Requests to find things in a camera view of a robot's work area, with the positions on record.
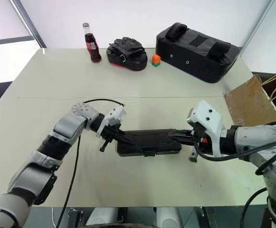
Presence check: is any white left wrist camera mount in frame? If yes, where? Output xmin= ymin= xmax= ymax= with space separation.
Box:
xmin=96 ymin=105 xmax=128 ymax=138

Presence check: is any light grey frame bar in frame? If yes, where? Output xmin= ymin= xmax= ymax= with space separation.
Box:
xmin=237 ymin=0 xmax=276 ymax=57

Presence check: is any black case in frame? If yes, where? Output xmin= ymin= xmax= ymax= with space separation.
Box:
xmin=115 ymin=129 xmax=182 ymax=157

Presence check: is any orange and green block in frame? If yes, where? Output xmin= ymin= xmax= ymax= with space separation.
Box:
xmin=151 ymin=54 xmax=162 ymax=68

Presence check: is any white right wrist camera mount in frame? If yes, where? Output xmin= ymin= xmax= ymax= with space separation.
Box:
xmin=186 ymin=99 xmax=224 ymax=157

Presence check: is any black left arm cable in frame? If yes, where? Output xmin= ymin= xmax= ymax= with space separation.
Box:
xmin=56 ymin=98 xmax=125 ymax=228

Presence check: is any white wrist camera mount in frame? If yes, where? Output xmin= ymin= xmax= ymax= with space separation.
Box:
xmin=96 ymin=105 xmax=128 ymax=138
xmin=186 ymin=99 xmax=224 ymax=157

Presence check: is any black glove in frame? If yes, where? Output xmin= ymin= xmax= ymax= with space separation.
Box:
xmin=108 ymin=37 xmax=145 ymax=59

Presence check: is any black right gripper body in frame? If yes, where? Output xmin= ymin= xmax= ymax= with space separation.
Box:
xmin=190 ymin=123 xmax=209 ymax=163

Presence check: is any black robot torso cable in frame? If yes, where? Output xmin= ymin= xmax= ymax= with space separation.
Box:
xmin=241 ymin=187 xmax=269 ymax=228

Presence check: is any glass cola bottle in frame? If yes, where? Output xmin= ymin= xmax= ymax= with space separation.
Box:
xmin=82 ymin=22 xmax=103 ymax=64

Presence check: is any large black kick pad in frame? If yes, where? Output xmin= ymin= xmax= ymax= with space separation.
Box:
xmin=155 ymin=22 xmax=240 ymax=84

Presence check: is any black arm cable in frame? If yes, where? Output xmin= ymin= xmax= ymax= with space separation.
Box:
xmin=196 ymin=120 xmax=276 ymax=176
xmin=56 ymin=98 xmax=125 ymax=228

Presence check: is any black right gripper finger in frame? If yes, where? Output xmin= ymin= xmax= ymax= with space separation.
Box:
xmin=171 ymin=136 xmax=195 ymax=146
xmin=168 ymin=129 xmax=195 ymax=138

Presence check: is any white rounded robot part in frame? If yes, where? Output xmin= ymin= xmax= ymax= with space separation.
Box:
xmin=85 ymin=207 xmax=120 ymax=226
xmin=156 ymin=207 xmax=185 ymax=228

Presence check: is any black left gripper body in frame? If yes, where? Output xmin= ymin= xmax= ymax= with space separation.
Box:
xmin=99 ymin=125 xmax=123 ymax=152

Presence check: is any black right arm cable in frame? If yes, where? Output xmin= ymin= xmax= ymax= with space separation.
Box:
xmin=196 ymin=120 xmax=276 ymax=176

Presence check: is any dark grey metal frame bar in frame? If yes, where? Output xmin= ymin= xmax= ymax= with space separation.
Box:
xmin=0 ymin=0 xmax=47 ymax=49

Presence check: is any black boxing focus pad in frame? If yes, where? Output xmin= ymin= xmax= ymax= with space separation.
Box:
xmin=105 ymin=44 xmax=148 ymax=72

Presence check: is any brown paper bag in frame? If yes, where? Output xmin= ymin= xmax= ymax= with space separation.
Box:
xmin=224 ymin=68 xmax=276 ymax=125

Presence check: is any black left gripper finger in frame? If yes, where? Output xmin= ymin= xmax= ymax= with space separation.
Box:
xmin=111 ymin=137 xmax=143 ymax=153
xmin=118 ymin=129 xmax=135 ymax=146

